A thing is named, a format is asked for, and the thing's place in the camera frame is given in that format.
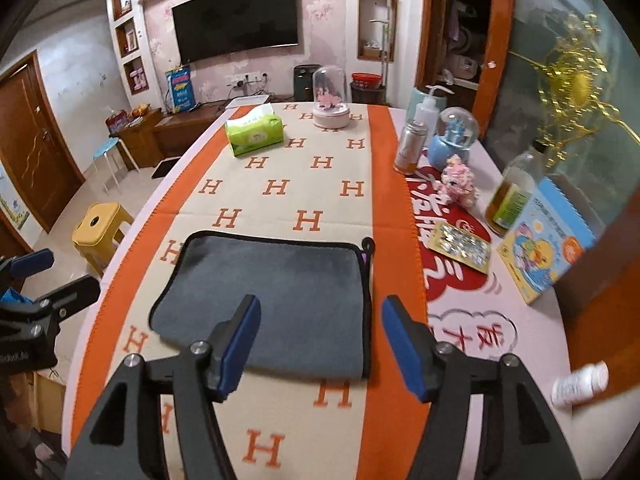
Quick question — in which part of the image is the purple and grey towel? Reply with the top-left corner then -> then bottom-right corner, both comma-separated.
149,231 -> 375,380

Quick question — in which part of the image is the white pill bottle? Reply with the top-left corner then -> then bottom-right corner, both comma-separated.
550,361 -> 610,408

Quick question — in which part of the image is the yellow plastic stool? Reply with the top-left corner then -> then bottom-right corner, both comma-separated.
72,203 -> 134,276

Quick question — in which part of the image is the brown wooden door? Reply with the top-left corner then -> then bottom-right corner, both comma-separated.
1,51 -> 85,232

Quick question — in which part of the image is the shiny sticker sheet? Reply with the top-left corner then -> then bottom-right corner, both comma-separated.
428,221 -> 491,275

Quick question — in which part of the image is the white blue-top stool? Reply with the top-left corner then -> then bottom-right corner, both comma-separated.
91,136 -> 140,195

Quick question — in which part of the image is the yellow duck children's book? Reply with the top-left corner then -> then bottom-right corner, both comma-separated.
497,178 -> 596,304

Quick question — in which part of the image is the orange H pattern table runner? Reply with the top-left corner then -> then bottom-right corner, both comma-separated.
63,103 -> 427,479

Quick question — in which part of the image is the wooden TV cabinet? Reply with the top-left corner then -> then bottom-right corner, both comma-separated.
111,100 -> 231,168

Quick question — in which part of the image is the amber liquid glass bottle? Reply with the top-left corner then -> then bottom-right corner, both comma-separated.
485,140 -> 547,236

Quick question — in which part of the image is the green tissue pack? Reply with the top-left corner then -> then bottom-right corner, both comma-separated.
224,104 -> 284,157

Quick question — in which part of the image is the pink knitted toy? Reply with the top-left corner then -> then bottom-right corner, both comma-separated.
434,155 -> 478,209

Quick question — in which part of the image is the white printed tablecloth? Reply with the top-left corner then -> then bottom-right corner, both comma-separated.
389,104 -> 574,480

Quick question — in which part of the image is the blue standing sign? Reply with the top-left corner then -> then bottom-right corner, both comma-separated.
165,66 -> 196,115

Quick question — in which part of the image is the pink glass dome music box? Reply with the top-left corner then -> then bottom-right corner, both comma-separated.
312,65 -> 350,130

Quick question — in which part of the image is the silver cylindrical can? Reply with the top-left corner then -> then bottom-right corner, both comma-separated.
394,119 -> 428,174

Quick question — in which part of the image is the black air purifier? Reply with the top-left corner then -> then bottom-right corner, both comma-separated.
293,63 -> 320,102

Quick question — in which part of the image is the blue snow globe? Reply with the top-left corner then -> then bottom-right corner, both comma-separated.
427,106 -> 480,171

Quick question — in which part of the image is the black trash bin red rim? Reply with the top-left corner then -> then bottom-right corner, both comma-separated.
349,72 -> 386,105

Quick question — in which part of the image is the white squeeze bottle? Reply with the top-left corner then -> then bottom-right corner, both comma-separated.
414,86 -> 454,146

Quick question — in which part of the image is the gold flower glass partition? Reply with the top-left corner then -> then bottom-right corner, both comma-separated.
484,0 -> 639,226

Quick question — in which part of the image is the black wall television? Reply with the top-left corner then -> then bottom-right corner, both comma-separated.
171,0 -> 298,64

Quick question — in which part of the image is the white wall shelf unit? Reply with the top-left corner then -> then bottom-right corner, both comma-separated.
106,0 -> 164,108

